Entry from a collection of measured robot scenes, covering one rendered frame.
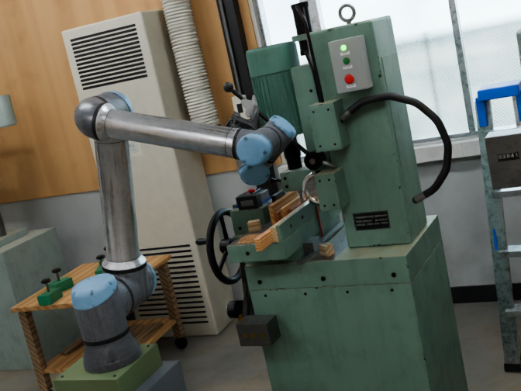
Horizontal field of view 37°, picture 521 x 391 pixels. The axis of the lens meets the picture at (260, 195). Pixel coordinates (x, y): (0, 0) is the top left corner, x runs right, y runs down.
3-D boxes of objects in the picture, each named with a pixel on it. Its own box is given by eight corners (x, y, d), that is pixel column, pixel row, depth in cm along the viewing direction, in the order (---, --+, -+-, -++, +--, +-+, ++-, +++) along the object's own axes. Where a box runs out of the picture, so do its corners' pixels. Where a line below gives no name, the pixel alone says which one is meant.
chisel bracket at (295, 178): (291, 191, 277) (286, 168, 276) (327, 187, 271) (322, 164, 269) (283, 196, 271) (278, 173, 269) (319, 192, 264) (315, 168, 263)
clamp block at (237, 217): (251, 223, 292) (246, 200, 291) (283, 220, 286) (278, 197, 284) (233, 235, 280) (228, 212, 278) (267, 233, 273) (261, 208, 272)
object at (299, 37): (304, 54, 262) (294, 4, 259) (326, 50, 258) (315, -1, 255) (295, 57, 255) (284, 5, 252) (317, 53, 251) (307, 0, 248)
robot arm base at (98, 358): (116, 375, 240) (108, 345, 238) (72, 371, 250) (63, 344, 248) (153, 347, 255) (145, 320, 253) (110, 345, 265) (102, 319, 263)
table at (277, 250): (277, 213, 313) (274, 199, 312) (347, 206, 299) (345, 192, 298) (205, 265, 260) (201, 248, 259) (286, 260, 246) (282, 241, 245)
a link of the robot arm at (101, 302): (72, 343, 247) (57, 292, 243) (101, 320, 262) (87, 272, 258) (112, 341, 241) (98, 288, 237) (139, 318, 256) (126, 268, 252)
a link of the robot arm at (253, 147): (56, 100, 230) (268, 133, 208) (80, 94, 241) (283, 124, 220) (56, 138, 234) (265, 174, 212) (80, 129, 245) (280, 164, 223)
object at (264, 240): (329, 195, 298) (327, 185, 297) (334, 194, 297) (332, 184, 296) (256, 251, 241) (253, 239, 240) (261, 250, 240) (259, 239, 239)
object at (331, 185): (330, 203, 256) (323, 168, 254) (350, 202, 253) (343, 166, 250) (320, 212, 248) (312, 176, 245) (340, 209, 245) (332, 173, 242)
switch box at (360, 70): (343, 91, 243) (333, 40, 240) (374, 85, 239) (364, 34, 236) (336, 94, 238) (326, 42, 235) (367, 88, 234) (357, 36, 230)
